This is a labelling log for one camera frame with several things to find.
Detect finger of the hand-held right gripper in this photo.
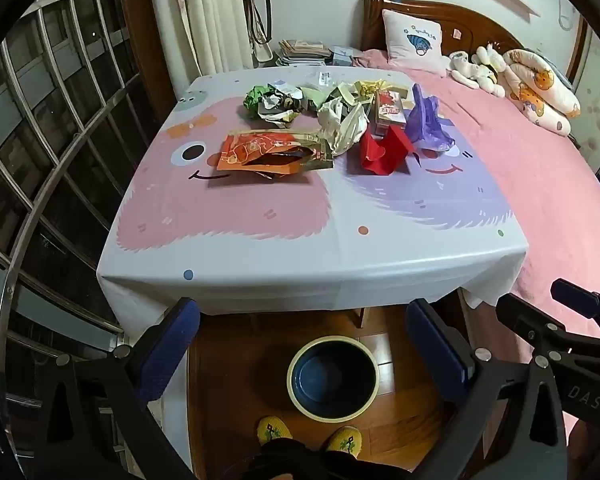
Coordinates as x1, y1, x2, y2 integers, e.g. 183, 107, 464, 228
551, 278, 600, 326
495, 292, 600, 361

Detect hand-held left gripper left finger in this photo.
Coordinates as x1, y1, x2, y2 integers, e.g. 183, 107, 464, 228
27, 297, 202, 480

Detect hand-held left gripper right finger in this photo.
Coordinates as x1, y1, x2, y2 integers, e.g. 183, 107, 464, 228
405, 298, 570, 480

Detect round blue trash bin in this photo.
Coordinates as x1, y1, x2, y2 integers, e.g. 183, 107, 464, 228
286, 336, 381, 420

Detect red paper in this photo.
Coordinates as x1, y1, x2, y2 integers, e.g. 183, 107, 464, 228
358, 125, 417, 177

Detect orange snack bag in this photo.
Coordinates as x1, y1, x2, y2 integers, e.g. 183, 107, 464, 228
215, 130, 337, 179

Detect purple plastic bag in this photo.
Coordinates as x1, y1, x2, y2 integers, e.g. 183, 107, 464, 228
405, 82, 459, 154

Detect white plastic bag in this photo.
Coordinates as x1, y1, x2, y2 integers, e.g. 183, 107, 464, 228
317, 97, 371, 157

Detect red printed box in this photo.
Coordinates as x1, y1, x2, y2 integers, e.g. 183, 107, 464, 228
370, 91, 409, 137

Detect green wrapper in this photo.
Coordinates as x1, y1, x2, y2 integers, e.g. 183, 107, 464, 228
243, 85, 276, 120

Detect gold foil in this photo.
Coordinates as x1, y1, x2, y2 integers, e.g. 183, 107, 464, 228
352, 79, 402, 104

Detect silver black wrapper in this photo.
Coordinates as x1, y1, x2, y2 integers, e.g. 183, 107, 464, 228
257, 85, 307, 129

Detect light green packet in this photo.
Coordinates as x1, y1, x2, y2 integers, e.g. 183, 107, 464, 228
300, 86, 332, 111

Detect metal window grille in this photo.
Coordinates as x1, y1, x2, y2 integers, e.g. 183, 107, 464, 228
0, 0, 181, 461

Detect pink bed blanket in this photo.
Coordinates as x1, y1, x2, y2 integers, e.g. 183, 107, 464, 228
352, 49, 600, 313

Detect yellow knitted slipper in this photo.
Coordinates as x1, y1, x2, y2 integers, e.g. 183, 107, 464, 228
257, 416, 294, 445
327, 426, 362, 456

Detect cartoon monster printed tablecloth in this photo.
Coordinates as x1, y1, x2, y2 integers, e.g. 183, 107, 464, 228
96, 65, 531, 332

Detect person's dark trousers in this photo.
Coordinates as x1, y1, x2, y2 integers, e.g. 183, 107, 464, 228
230, 437, 416, 480

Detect rolled printed quilt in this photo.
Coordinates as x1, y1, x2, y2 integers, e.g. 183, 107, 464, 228
502, 48, 581, 136

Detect white plush toy yellow trim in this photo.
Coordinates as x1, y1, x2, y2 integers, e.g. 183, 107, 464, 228
472, 44, 509, 99

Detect white plush toy green paw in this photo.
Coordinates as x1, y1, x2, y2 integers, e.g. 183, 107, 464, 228
448, 51, 482, 87

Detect wooden bed headboard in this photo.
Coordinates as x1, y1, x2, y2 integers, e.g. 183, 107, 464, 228
362, 0, 589, 87

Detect pink embroidered pillow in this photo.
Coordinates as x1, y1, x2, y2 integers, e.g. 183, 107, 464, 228
382, 8, 454, 74

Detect blue box with clear lid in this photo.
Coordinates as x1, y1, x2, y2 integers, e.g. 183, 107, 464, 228
327, 46, 366, 67

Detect cream handbag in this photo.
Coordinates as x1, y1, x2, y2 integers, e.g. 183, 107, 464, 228
249, 34, 277, 64

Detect stack of books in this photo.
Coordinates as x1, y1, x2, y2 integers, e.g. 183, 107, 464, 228
277, 38, 334, 67

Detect cream curtain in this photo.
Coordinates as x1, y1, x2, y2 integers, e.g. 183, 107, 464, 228
147, 0, 254, 77

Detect wooden window frame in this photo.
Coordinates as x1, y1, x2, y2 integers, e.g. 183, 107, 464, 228
116, 0, 182, 127

